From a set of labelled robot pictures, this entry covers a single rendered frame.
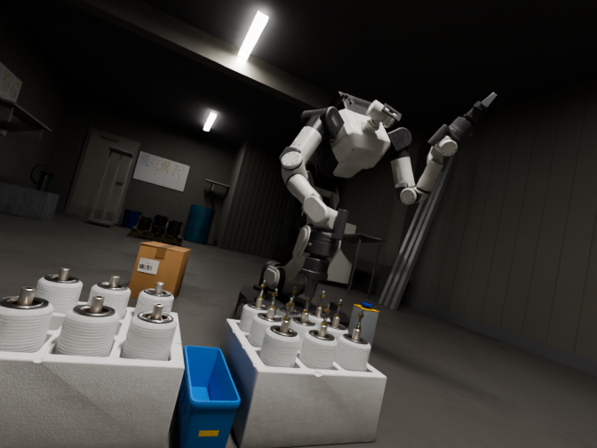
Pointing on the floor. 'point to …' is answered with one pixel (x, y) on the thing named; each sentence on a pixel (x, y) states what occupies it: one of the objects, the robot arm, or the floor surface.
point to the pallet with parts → (158, 230)
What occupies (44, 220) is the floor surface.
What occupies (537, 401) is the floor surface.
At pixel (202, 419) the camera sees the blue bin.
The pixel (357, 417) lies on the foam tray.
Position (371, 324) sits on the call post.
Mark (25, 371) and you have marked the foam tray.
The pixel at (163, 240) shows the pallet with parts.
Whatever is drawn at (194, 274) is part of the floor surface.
